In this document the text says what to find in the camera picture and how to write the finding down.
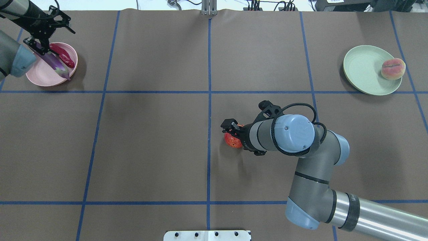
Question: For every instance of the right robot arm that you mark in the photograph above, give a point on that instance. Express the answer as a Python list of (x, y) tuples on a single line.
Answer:
[(311, 200)]

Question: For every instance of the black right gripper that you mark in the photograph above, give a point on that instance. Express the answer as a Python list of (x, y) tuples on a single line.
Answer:
[(247, 136)]

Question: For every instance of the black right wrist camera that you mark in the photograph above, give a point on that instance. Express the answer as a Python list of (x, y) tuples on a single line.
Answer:
[(268, 111)]

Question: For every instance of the white camera mast base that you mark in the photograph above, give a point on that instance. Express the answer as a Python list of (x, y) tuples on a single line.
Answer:
[(208, 235)]

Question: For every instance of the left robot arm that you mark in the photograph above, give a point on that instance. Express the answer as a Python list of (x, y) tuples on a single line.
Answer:
[(17, 58)]

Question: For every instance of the peach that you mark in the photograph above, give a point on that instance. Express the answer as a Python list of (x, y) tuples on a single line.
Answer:
[(393, 69)]

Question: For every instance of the aluminium frame post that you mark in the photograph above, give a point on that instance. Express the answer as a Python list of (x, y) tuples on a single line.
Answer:
[(209, 7)]

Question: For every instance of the purple eggplant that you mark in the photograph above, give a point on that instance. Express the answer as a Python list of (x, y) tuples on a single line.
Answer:
[(53, 61)]

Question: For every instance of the pink plate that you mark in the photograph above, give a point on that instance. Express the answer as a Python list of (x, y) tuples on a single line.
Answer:
[(49, 70)]

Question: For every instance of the red chili pepper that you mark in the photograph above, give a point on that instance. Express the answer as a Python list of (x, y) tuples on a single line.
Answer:
[(62, 54)]

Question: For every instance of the green plate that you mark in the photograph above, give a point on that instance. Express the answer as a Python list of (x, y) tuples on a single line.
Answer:
[(362, 68)]

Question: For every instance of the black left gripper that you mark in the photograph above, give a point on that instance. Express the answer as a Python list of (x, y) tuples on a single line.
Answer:
[(37, 28)]

